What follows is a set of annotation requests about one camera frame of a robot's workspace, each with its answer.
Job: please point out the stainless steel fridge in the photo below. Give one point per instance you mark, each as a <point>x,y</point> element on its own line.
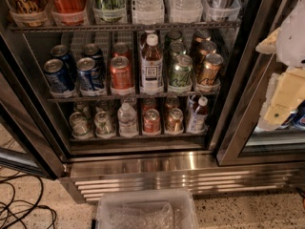
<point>97,166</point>

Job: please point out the front blue pepsi can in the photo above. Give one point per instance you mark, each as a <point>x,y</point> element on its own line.
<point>90,77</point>

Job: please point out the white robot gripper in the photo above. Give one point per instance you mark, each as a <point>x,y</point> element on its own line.
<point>293,43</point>

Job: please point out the rear gold lacroix can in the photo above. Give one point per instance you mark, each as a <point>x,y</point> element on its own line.
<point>199,36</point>

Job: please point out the rear blue soda can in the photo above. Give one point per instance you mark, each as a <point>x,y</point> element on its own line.
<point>63,53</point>

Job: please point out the bottom copper can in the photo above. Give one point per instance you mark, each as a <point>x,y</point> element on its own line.
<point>174,122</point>

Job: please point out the top silver can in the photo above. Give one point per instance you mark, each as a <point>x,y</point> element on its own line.
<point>222,10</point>

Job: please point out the rear orange soda can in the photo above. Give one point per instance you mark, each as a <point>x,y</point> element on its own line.
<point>121,49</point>

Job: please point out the blue pepsi can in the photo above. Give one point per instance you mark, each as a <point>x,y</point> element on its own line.
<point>93,51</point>
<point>90,77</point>

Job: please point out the bottom orange can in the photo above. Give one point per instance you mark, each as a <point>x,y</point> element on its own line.
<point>151,122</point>

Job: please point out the rear blue pepsi can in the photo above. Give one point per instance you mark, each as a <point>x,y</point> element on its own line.
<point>93,51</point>

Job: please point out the white label tea bottle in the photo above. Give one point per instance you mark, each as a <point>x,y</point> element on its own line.
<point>152,66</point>

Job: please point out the silver can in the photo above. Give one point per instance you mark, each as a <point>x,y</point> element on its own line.
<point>222,10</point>
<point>81,127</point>
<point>103,125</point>

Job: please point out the front green lacroix can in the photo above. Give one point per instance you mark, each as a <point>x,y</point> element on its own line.
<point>180,79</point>

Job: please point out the orange soda can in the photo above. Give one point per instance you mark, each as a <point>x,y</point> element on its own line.
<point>121,76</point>
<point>121,49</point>

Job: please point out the green lacroix can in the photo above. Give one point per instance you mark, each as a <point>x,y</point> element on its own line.
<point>175,49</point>
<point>111,10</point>
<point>180,79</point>

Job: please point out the top red cola can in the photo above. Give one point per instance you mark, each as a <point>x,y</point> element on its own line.
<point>68,12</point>

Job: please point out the open left fridge door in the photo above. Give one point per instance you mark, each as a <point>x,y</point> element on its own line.
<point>21,119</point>

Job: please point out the small clear water bottle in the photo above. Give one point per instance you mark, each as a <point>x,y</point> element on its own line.
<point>127,119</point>

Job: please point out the front orange soda can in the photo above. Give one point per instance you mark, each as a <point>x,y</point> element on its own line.
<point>121,76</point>

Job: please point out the front gold lacroix can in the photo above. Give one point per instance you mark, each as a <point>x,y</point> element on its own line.
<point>209,72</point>

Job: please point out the top clear water bottle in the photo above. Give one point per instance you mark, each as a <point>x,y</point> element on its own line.
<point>148,12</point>

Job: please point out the blue pepsi can right compartment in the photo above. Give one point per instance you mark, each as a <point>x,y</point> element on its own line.
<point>299,120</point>

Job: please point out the gold lacroix can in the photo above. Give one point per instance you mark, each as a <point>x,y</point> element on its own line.
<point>209,72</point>
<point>203,49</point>
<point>199,36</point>

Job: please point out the front blue soda can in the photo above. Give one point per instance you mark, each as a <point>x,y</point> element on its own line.
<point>57,74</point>

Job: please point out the right glass fridge door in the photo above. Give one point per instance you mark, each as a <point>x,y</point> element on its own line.
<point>246,87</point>

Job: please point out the middle gold lacroix can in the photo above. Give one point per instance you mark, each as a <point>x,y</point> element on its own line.
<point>203,49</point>

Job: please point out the top green lacroix can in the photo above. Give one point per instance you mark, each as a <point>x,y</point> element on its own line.
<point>111,10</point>

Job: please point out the clear plastic storage bin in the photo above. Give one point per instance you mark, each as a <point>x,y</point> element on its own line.
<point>154,209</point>

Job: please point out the bottom left silver can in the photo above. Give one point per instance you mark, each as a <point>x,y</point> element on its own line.
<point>81,127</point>

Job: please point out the blue label tea bottle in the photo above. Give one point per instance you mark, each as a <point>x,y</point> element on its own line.
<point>196,119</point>
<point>192,102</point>

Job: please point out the top yellow lacroix can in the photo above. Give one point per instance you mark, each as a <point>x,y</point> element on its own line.
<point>30,13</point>

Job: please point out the middle green lacroix can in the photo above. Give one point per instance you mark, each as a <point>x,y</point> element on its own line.
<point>175,49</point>

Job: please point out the blue soda can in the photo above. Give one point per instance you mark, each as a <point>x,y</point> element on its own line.
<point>57,74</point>
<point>63,53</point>

